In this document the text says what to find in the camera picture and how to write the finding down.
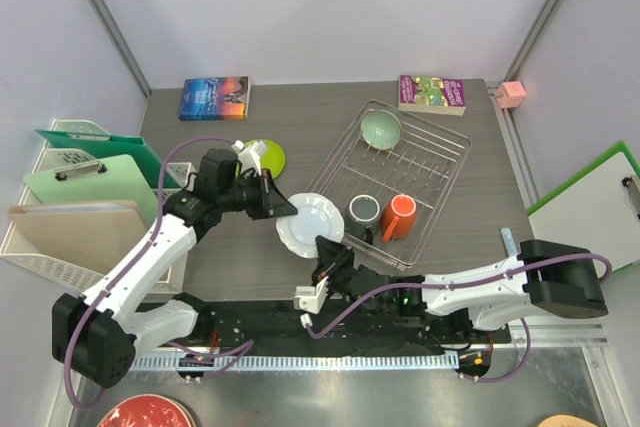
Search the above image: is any red patterned plate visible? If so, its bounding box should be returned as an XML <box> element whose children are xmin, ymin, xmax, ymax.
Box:
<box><xmin>97</xmin><ymin>394</ymin><xmax>196</xmax><ymax>427</ymax></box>

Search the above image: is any dark green clipboard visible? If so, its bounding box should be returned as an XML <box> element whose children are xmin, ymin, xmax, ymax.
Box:
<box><xmin>36</xmin><ymin>129</ymin><xmax>162</xmax><ymax>189</ymax></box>

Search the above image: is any metal wire dish rack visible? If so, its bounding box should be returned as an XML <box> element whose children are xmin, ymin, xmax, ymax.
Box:
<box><xmin>308</xmin><ymin>100</ymin><xmax>471</xmax><ymax>270</ymax></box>

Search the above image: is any beige clipboard folder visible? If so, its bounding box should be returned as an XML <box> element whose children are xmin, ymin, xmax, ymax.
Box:
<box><xmin>7</xmin><ymin>201</ymin><xmax>149</xmax><ymax>274</ymax></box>

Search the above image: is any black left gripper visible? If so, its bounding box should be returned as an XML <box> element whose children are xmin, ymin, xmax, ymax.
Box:
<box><xmin>219</xmin><ymin>169</ymin><xmax>297</xmax><ymax>221</ymax></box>

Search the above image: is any pale blue scalloped plate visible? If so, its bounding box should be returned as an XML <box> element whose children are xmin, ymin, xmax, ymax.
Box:
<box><xmin>276</xmin><ymin>193</ymin><xmax>345</xmax><ymax>259</ymax></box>

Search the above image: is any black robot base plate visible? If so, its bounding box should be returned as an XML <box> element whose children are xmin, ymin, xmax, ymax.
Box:
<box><xmin>176</xmin><ymin>300</ymin><xmax>511</xmax><ymax>357</ymax></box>

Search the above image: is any white clipboard green edge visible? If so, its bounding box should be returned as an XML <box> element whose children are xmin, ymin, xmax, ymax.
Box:
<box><xmin>528</xmin><ymin>141</ymin><xmax>639</xmax><ymax>270</ymax></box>

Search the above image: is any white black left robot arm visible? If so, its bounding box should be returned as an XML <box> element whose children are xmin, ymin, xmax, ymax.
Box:
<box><xmin>52</xmin><ymin>144</ymin><xmax>298</xmax><ymax>388</ymax></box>

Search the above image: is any grey ceramic mug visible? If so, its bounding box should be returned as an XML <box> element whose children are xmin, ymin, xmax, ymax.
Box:
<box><xmin>345</xmin><ymin>194</ymin><xmax>382</xmax><ymax>245</ymax></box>

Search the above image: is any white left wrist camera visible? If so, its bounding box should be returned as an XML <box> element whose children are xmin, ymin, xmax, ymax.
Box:
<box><xmin>231</xmin><ymin>140</ymin><xmax>268</xmax><ymax>176</ymax></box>

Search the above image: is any purple paperback book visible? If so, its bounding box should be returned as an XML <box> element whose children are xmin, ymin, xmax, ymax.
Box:
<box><xmin>398</xmin><ymin>75</ymin><xmax>466</xmax><ymax>116</ymax></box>

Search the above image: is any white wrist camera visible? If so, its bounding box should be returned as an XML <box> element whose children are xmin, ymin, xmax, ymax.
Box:
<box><xmin>231</xmin><ymin>140</ymin><xmax>268</xmax><ymax>176</ymax></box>
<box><xmin>293</xmin><ymin>278</ymin><xmax>329</xmax><ymax>328</ymax></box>

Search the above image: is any light green clipboard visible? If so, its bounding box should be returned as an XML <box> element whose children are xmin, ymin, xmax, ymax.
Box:
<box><xmin>23</xmin><ymin>155</ymin><xmax>158</xmax><ymax>223</ymax></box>

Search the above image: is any aluminium rail profile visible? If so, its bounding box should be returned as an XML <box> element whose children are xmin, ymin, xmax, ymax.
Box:
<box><xmin>486</xmin><ymin>82</ymin><xmax>611</xmax><ymax>348</ymax></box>

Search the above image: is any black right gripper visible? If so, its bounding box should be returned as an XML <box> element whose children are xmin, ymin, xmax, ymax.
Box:
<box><xmin>312</xmin><ymin>234</ymin><xmax>357</xmax><ymax>303</ymax></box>

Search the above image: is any mint green ceramic bowl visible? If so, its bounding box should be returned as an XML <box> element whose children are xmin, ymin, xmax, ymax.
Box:
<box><xmin>360</xmin><ymin>110</ymin><xmax>401</xmax><ymax>150</ymax></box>

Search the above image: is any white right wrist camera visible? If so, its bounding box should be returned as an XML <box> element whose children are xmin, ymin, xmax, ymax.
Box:
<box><xmin>293</xmin><ymin>278</ymin><xmax>329</xmax><ymax>328</ymax></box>

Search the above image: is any white slotted cable duct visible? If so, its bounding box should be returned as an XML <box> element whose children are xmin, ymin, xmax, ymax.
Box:
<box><xmin>130</xmin><ymin>351</ymin><xmax>459</xmax><ymax>373</ymax></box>

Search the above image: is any orange ceramic mug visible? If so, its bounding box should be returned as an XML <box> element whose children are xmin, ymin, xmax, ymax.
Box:
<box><xmin>380</xmin><ymin>194</ymin><xmax>417</xmax><ymax>243</ymax></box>

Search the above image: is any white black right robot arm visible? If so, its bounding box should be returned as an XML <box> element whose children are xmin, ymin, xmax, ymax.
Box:
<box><xmin>300</xmin><ymin>239</ymin><xmax>613</xmax><ymax>342</ymax></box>

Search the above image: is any pink cube box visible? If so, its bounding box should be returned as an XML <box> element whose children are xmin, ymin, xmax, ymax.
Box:
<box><xmin>495</xmin><ymin>81</ymin><xmax>527</xmax><ymax>109</ymax></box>

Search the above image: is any light blue small tool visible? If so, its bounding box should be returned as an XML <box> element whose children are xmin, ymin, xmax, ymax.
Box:
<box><xmin>500</xmin><ymin>227</ymin><xmax>519</xmax><ymax>257</ymax></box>

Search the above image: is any blue sunset paperback book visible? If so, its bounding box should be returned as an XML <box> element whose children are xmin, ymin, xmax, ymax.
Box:
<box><xmin>178</xmin><ymin>76</ymin><xmax>251</xmax><ymax>121</ymax></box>

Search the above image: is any lime green plate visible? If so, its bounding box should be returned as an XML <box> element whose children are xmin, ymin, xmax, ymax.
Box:
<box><xmin>246</xmin><ymin>139</ymin><xmax>286</xmax><ymax>179</ymax></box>

